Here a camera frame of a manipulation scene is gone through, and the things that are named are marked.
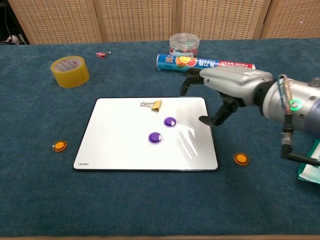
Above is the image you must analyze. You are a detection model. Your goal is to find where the gold binder clip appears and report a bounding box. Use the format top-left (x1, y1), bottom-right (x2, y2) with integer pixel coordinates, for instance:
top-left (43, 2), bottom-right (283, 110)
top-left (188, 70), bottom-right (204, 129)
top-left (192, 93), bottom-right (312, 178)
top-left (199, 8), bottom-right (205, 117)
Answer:
top-left (139, 99), bottom-right (163, 113)

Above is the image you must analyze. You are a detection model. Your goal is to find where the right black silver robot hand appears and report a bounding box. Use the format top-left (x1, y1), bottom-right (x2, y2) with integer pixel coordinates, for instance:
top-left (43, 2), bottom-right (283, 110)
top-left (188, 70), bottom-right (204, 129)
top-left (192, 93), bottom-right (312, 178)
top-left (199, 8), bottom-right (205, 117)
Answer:
top-left (179, 66), bottom-right (275, 127)

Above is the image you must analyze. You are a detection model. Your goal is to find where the yellow packing tape roll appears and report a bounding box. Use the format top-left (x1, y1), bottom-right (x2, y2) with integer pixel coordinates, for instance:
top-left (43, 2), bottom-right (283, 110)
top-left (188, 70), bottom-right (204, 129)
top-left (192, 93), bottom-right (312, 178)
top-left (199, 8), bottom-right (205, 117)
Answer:
top-left (50, 55), bottom-right (90, 89)

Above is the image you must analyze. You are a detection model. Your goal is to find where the purple round magnet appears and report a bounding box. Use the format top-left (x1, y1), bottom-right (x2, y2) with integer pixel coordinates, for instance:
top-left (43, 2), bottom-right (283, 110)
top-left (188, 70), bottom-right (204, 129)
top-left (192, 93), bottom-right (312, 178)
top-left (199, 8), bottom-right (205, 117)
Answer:
top-left (148, 131), bottom-right (163, 145)
top-left (163, 116), bottom-right (178, 128)

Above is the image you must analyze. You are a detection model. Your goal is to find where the pink binder clip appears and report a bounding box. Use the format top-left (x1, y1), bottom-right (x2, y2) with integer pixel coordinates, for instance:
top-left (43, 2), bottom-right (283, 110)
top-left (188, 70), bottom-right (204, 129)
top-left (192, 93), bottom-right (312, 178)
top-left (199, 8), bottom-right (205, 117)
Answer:
top-left (95, 50), bottom-right (112, 60)

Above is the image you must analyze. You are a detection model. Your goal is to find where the plastic wrap box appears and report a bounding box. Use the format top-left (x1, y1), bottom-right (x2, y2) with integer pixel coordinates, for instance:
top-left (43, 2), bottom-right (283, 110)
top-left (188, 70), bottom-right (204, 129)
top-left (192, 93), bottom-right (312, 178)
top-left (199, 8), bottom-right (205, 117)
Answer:
top-left (156, 53), bottom-right (257, 74)

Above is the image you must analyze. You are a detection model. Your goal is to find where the white magnetic board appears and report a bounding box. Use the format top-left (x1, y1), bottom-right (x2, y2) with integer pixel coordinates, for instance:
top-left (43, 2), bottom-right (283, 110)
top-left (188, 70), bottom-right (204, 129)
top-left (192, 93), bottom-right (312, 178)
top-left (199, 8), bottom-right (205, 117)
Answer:
top-left (72, 96), bottom-right (220, 173)

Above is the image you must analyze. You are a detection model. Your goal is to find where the wooden woven folding screen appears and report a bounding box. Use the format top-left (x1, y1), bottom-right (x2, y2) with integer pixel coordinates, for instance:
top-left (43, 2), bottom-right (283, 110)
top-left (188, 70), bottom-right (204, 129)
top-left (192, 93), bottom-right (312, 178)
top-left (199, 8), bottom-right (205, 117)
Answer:
top-left (7, 0), bottom-right (320, 45)

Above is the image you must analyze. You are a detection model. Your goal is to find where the clear jar of clips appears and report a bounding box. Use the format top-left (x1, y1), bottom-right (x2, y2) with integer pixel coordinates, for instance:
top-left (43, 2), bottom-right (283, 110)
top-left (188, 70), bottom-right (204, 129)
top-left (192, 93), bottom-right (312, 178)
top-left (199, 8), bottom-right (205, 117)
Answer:
top-left (169, 33), bottom-right (201, 59)

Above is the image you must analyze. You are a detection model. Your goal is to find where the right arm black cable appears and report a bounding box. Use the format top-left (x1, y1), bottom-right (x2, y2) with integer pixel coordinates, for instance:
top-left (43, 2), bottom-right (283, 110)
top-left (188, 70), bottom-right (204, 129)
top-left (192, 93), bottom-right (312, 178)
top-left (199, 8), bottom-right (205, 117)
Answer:
top-left (277, 74), bottom-right (320, 167)

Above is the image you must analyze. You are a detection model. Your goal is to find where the orange round magnet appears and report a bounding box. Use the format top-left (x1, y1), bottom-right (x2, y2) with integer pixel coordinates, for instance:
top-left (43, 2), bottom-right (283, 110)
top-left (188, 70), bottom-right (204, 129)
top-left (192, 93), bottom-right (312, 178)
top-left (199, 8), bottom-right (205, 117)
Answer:
top-left (51, 140), bottom-right (68, 153)
top-left (233, 152), bottom-right (251, 166)

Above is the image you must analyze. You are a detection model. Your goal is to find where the green wet wipes pack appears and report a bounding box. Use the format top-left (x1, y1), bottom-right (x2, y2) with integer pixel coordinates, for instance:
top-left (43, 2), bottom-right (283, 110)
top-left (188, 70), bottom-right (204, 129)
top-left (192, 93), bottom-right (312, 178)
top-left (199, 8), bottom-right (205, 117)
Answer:
top-left (297, 138), bottom-right (320, 185)

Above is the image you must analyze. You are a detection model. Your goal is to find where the dark blue table mat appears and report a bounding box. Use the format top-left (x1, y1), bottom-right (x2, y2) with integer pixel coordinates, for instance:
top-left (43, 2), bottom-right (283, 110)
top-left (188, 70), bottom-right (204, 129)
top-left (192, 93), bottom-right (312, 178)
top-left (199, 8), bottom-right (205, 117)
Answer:
top-left (0, 37), bottom-right (320, 238)

